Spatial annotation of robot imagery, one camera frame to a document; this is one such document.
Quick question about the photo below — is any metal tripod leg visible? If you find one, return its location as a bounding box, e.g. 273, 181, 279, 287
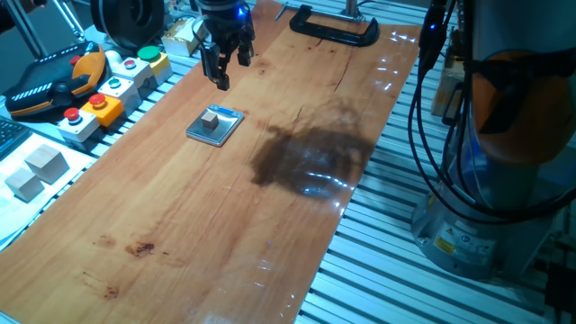
4, 0, 49, 59
49, 0, 86, 42

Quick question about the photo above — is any wooden board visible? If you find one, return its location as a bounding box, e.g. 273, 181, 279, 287
0, 0, 422, 324

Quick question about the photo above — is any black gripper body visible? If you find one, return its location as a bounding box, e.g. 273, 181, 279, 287
195, 0, 256, 49

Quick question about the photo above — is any black round spool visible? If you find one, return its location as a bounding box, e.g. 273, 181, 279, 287
89, 0, 166, 50

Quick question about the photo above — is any black C-clamp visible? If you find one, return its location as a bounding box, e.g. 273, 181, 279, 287
274, 2, 381, 48

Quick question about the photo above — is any small wooden cube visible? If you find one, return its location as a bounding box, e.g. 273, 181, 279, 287
200, 110, 221, 131

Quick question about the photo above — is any medium wooden cube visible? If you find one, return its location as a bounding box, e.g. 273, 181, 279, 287
4, 166, 46, 203

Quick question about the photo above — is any yellow white cardboard box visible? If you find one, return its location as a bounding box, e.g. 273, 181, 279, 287
160, 16, 209, 58

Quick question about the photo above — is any silver digital pocket scale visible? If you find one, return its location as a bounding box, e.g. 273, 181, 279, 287
185, 103, 246, 149

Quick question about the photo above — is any white paper sheet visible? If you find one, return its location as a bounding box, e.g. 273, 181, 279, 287
0, 132, 98, 251

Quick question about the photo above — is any black orange teach pendant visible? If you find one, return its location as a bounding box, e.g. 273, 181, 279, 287
3, 40, 108, 119

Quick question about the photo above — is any white rounded plastic piece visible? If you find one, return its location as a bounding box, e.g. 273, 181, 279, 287
103, 49, 123, 69

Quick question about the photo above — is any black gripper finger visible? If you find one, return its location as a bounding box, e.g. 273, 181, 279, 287
200, 41, 231, 92
236, 26, 256, 68

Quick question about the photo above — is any large wooden cube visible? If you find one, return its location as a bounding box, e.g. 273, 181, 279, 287
23, 143, 71, 185

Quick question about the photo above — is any red button on yellow box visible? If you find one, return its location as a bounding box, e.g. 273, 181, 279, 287
79, 93, 125, 128

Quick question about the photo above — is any red button on white box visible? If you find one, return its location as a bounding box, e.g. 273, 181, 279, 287
111, 57, 158, 98
57, 106, 101, 144

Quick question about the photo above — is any black keyboard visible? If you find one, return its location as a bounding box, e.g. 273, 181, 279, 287
0, 115, 32, 159

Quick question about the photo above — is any green mushroom button yellow box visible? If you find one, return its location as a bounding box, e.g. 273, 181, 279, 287
137, 45, 174, 86

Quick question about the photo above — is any small green button white box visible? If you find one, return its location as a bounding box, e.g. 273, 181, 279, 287
97, 76, 143, 116

